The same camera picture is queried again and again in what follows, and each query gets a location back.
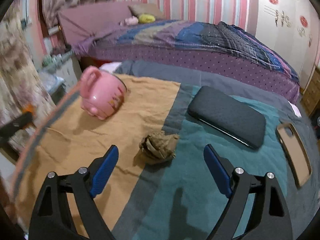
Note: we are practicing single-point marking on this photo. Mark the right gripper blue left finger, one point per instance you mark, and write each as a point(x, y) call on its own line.
point(101, 170)

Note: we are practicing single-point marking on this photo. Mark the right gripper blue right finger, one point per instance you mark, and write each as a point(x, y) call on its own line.
point(220, 169)

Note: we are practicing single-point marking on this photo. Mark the brown paper ball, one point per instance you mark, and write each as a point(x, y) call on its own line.
point(158, 147)

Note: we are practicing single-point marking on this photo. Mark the floral curtain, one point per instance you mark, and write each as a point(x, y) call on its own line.
point(21, 86)

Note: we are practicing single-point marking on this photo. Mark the black glasses case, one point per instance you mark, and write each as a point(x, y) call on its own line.
point(228, 115)

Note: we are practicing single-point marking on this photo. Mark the tan phone case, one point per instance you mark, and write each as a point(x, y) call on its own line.
point(295, 153)

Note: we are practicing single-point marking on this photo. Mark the pink piggy bank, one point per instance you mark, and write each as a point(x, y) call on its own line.
point(102, 93)

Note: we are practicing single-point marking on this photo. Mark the wooden desk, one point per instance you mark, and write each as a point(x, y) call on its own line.
point(311, 95)

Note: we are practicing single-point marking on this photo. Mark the purple bed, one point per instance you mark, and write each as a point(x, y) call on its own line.
point(98, 32)

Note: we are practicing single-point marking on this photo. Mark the pink plush toy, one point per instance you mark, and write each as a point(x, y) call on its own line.
point(130, 21)

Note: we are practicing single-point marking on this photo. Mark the striped plaid quilt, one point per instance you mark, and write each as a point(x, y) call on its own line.
point(187, 35)

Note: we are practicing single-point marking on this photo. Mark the beige pillow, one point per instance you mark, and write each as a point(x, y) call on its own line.
point(146, 8)

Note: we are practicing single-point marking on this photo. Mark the yellow plush toy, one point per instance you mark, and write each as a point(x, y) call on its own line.
point(146, 19)

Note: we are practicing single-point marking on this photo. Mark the white wardrobe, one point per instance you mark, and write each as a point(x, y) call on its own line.
point(290, 28)

